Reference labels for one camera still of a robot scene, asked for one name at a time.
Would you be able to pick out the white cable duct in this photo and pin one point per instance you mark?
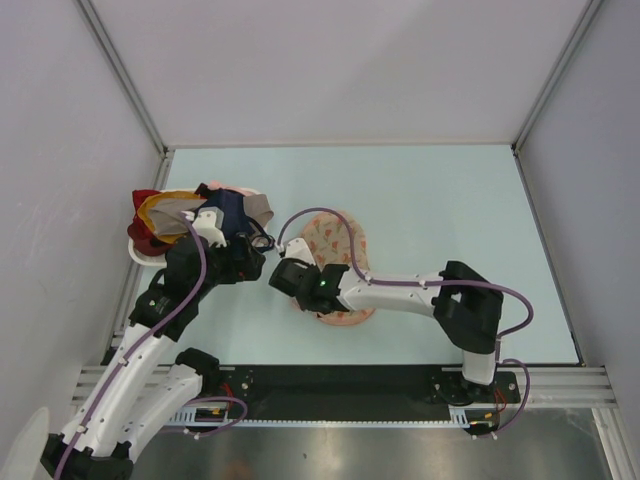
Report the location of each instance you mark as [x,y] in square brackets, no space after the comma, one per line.
[456,418]

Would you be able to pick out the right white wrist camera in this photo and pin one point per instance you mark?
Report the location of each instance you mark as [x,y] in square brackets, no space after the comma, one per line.
[298,249]

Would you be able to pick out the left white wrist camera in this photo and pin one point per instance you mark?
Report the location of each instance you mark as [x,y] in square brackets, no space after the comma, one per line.
[204,223]

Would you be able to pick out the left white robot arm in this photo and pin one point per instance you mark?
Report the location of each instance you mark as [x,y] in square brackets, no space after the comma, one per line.
[118,418]

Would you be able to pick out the pink garment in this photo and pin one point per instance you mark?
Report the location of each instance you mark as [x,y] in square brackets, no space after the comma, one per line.
[216,185]

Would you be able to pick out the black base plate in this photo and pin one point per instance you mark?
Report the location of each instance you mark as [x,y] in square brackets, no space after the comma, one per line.
[360,393]

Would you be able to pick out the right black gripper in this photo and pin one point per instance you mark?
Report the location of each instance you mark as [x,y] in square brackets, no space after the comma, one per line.
[302,303]

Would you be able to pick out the red garment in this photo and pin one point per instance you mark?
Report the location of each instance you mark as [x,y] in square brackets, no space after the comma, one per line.
[143,239]

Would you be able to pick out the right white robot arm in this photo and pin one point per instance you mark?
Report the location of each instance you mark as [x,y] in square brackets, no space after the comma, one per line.
[466,307]

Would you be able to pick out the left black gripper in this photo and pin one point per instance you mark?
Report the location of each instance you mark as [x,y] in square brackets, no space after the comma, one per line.
[245,268]

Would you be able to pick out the white plastic basket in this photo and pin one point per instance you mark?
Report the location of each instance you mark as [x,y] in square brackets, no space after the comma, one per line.
[160,261]

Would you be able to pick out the aluminium frame rail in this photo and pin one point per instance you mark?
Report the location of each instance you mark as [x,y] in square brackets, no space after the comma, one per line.
[550,387]

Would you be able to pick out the yellow garment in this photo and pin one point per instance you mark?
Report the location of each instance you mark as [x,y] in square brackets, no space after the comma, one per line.
[165,207]

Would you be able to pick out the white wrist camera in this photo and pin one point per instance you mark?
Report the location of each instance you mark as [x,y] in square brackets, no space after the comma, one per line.
[204,223]
[298,249]

